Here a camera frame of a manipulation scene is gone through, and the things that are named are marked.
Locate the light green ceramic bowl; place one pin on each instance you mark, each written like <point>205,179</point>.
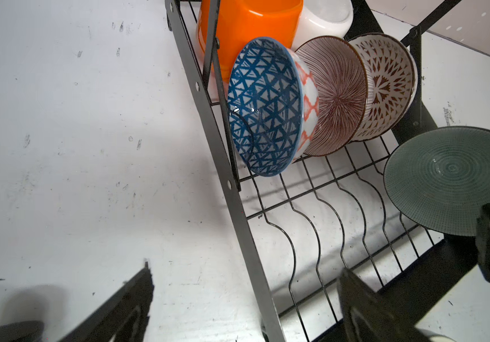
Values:
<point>440,179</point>

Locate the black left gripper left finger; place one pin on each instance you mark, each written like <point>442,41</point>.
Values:
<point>124,316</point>

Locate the white ceramic bowl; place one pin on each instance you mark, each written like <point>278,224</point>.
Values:
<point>323,18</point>

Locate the black wire dish rack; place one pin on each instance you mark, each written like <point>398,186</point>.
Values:
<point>297,231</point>

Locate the white patterned bowl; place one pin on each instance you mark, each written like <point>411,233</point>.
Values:
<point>394,83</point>

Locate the blue patterned bowl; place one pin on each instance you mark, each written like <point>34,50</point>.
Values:
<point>273,104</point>

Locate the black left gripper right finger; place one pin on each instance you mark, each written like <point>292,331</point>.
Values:
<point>367,317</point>

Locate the orange plastic bowl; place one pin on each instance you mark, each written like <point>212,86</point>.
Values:
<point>240,22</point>

